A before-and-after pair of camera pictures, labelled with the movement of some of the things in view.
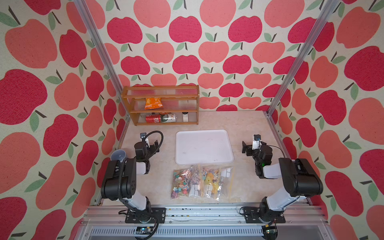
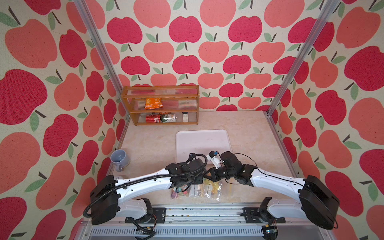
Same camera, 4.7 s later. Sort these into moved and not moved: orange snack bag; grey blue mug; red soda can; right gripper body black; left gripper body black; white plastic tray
Moved: right gripper body black; left gripper body black
Not moved: white plastic tray; red soda can; grey blue mug; orange snack bag
